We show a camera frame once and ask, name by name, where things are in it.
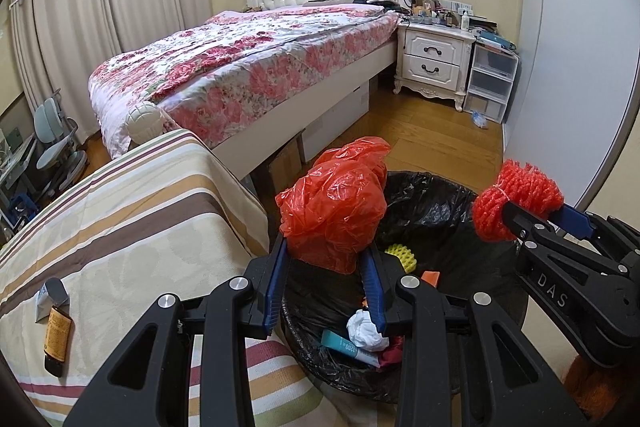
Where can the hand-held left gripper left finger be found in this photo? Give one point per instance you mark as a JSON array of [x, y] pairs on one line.
[[277, 277]]

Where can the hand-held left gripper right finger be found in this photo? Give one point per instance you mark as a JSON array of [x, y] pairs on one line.
[[372, 292]]

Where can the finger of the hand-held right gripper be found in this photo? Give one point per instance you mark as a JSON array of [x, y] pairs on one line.
[[525, 222], [580, 219]]

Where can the white plastic bag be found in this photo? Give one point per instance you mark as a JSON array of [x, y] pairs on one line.
[[365, 329]]

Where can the red foam net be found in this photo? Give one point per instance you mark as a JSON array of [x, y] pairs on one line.
[[525, 182]]

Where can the orange-red plastic bag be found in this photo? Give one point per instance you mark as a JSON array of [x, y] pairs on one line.
[[330, 212]]

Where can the trash bin with black bag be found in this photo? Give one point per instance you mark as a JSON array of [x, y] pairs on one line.
[[440, 217]]

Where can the person's right forearm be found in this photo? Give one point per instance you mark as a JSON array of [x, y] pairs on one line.
[[600, 397]]

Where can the yellow bumpy ball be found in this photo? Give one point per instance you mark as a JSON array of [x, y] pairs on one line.
[[402, 257]]

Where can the small orange piece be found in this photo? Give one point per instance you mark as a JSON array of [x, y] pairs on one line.
[[431, 278]]

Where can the teal tube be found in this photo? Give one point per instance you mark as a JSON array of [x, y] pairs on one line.
[[340, 344]]

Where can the brown cardboard box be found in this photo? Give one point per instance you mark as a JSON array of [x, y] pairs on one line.
[[282, 167]]

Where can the small blue white wrapper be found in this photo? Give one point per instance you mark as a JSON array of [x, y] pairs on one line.
[[481, 119]]

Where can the clear plastic drawer unit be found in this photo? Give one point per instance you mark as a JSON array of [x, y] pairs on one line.
[[490, 82]]

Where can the white wardrobe door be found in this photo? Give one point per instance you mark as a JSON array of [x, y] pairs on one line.
[[575, 57]]

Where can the white storage box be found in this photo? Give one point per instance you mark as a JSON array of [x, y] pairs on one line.
[[340, 122]]

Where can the white nightstand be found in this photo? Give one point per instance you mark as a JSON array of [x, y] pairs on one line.
[[432, 57]]

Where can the white ball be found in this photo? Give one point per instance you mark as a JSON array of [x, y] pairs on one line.
[[145, 122]]

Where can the bed with floral quilt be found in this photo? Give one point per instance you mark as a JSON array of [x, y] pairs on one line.
[[250, 52]]

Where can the pale green office chair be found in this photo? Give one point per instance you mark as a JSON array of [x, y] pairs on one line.
[[55, 142]]

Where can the white study desk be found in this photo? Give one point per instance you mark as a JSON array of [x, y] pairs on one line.
[[15, 157]]

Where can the beige curtain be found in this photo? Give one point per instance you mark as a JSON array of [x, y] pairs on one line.
[[100, 7]]

